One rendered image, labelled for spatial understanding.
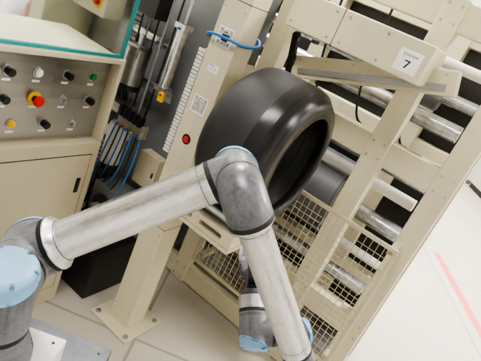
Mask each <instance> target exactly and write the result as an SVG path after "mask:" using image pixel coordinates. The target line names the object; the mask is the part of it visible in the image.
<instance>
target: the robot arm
mask: <svg viewBox="0 0 481 361"><path fill-rule="evenodd" d="M215 203H220V204H221V207H222V209H223V214H224V216H225V220H226V223H227V225H228V228H229V230H230V232H231V233H232V234H233V235H235V236H238V237H239V239H240V243H241V245H242V246H241V248H240V251H239V253H238V260H239V264H238V265H240V280H245V281H246V288H245V289H243V290H242V291H241V295H240V296H239V297H238V310H239V335H238V336H239V340H240V347H241V348H242V349H243V350H247V351H251V352H267V351H269V349H270V347H278V348H279V350H280V355H281V358H282V360H283V361H316V359H315V357H314V352H313V350H312V347H311V343H312V339H313V333H312V328H311V324H310V322H309V321H308V320H307V318H305V317H301V315H300V312H299V310H298V306H297V303H296V300H295V297H294V294H293V290H292V288H291V284H290V281H289V279H288V274H287V272H286V268H285V266H284V263H283V259H282V256H281V252H280V250H279V247H278V244H277V241H276V237H275V234H274V232H273V228H272V224H273V222H274V220H275V214H274V212H273V207H272V205H271V201H270V198H269V196H268V192H267V190H266V186H265V183H264V181H263V177H262V175H261V172H260V170H259V167H258V162H257V160H256V159H255V157H254V156H253V155H252V154H251V152H250V151H248V150H247V149H245V148H242V147H240V146H228V147H226V148H223V149H222V150H220V151H219V152H218V153H217V155H216V156H215V157H214V158H212V159H210V160H207V161H205V162H203V163H201V164H200V165H197V166H195V167H193V168H190V169H187V170H184V171H182V172H180V173H177V174H175V175H172V176H170V177H167V178H164V179H162V180H159V181H157V182H154V183H151V184H150V185H147V186H144V187H141V188H138V189H137V190H134V191H131V192H129V193H126V194H124V195H121V196H118V197H116V198H113V199H111V200H109V201H105V202H104V203H101V204H98V205H96V206H93V207H91V208H88V209H85V210H83V211H80V212H78V213H75V214H73V215H71V216H68V217H65V218H62V219H60V220H59V219H57V218H54V217H52V216H47V217H45V218H42V217H38V216H31V217H27V218H23V219H21V220H19V221H17V222H16V223H15V224H13V225H12V226H11V227H9V228H8V229H7V231H6V232H5V233H4V235H3V237H2V238H1V240H0V361H31V357H32V353H33V349H34V344H33V340H32V338H31V333H30V331H29V326H30V322H31V316H32V312H33V308H34V304H35V301H36V300H37V297H38V295H39V293H40V291H41V289H42V287H43V285H44V283H45V280H46V278H47V277H48V276H50V275H52V274H56V273H57V272H60V271H63V270H65V269H68V268H69V267H70V266H71V265H72V262H73V261H74V258H76V257H78V256H81V255H84V254H87V253H89V252H91V251H94V250H97V249H100V248H102V247H104V246H107V245H110V244H113V243H114V242H117V241H120V240H123V239H126V238H127V237H130V236H133V235H135V234H138V233H141V232H143V231H146V230H148V229H150V228H154V227H156V226H159V225H161V224H164V223H167V222H168V221H171V220H174V219H177V218H180V217H181V216H185V215H187V214H189V213H192V212H194V211H198V210H200V209H202V208H205V207H207V206H211V205H213V204H215Z"/></svg>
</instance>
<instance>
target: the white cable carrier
mask: <svg viewBox="0 0 481 361"><path fill-rule="evenodd" d="M199 50H200V51H201V52H200V51H198V54H199V55H198V54H197V55H196V57H197V58H198V59H197V58H195V62H194V63H193V65H194V66H193V67H192V68H193V69H194V70H193V69H192V70H191V72H192V73H190V76H191V77H189V78H188V80H187V83H188V84H186V87H185V89H184V91H183V94H182V97H181V100H182V101H183V102H182V101H180V105H178V108H177V111H176V115H175V117H174V119H173V120H174V121H173V122H172V124H173V125H171V128H170V130H171V131H169V134H168V135H167V138H166V141H165V143H166V144H164V147H163V150H164V151H166V152H167V153H169V151H170V148H171V145H172V143H173V140H174V137H175V134H176V132H177V129H178V126H179V124H180V120H181V118H182V116H183V113H184V111H183V110H185V107H186V105H187V102H188V99H189V96H190V93H191V91H192V88H193V85H194V83H195V80H196V77H197V75H198V72H199V69H200V66H201V64H202V61H203V58H204V56H205V53H206V50H207V48H205V49H204V48H202V47H199ZM181 113H182V114H181ZM168 149H169V150H168Z"/></svg>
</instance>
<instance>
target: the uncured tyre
mask: <svg viewBox="0 0 481 361"><path fill-rule="evenodd" d="M334 123H335V114H334V109H333V106H332V103H331V99H330V97H329V96H328V95H327V94H326V93H325V92H324V91H323V90H322V89H320V88H318V87H317V86H315V85H313V84H311V83H309V82H307V81H305V80H303V79H301V78H300V77H297V76H296V75H294V74H291V73H290V72H287V71H286V70H284V69H279V68H275V67H266V68H263V69H260V70H258V71H255V72H253V73H250V74H248V75H246V76H245V77H243V78H241V79H240V80H238V81H237V82H236V83H235V84H234V85H232V86H231V87H230V88H229V89H228V90H227V91H226V92H225V94H224V95H223V96H222V97H221V98H220V99H219V101H218V102H217V103H216V105H215V107H214V108H213V109H212V111H211V113H210V114H209V116H208V118H207V120H206V121H205V124H204V126H203V129H202V130H201V133H200V136H199V138H198V143H197V146H196V150H195V166H197V165H200V164H201V163H203V162H205V161H207V160H210V159H212V158H214V157H215V156H216V155H217V153H218V152H219V151H220V150H222V149H223V148H226V147H228V146H240V147H242V148H245V149H247V150H248V151H250V152H251V154H252V155H253V156H254V157H255V159H256V160H257V162H258V167H259V170H260V172H261V175H262V177H263V181H264V183H265V186H266V190H267V192H268V196H269V198H270V201H271V205H272V207H273V212H274V214H275V217H277V216H278V215H279V214H280V213H282V212H283V211H284V210H286V209H287V208H288V207H289V206H290V205H291V204H292V203H293V201H294V200H295V199H296V198H297V197H298V195H299V194H300V193H301V192H302V190H303V189H304V188H305V187H306V185H307V184H308V182H309V181H310V180H311V178H312V176H313V174H314V173H315V172H316V169H317V168H318V166H319V164H320V162H321V160H322V159H323V157H324V154H325V152H326V150H327V148H328V146H329V143H330V140H331V136H332V134H333V131H334Z"/></svg>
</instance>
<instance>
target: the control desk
mask: <svg viewBox="0 0 481 361"><path fill-rule="evenodd" d="M125 62H126V61H125V60H123V59H120V58H114V57H104V56H98V55H92V54H82V53H76V52H66V51H59V50H53V49H43V48H37V47H27V46H21V45H15V44H5V43H0V240H1V238H2V237H3V235H4V233H5V232H6V231H7V229H8V228H9V227H11V226H12V225H13V224H15V223H16V222H17V221H19V220H21V219H23V218H27V217H31V216H38V217H42V218H45V217H47V216H52V217H54V218H57V219H59V220H60V219H62V218H65V217H68V216H71V215H73V214H75V213H78V212H80V211H81V209H82V204H83V202H84V197H85V195H86V192H87V188H88V185H89V181H90V178H91V175H92V171H93V168H94V164H95V161H96V159H97V154H98V152H99V147H100V145H101V141H102V139H103V136H104V133H105V129H106V127H107V122H108V120H109V117H110V113H111V110H112V106H113V103H114V100H115V96H116V94H117V89H118V87H119V83H120V80H121V76H122V73H123V69H124V67H125ZM61 275H62V271H60V272H57V273H56V274H52V275H50V276H48V277H47V278H46V280H45V283H44V285H43V287H42V289H41V291H40V293H39V295H38V297H37V300H36V301H35V304H34V305H36V304H40V303H42V302H45V301H47V300H49V299H52V298H54V297H55V294H56V291H57V287H58V284H59V280H60V278H61Z"/></svg>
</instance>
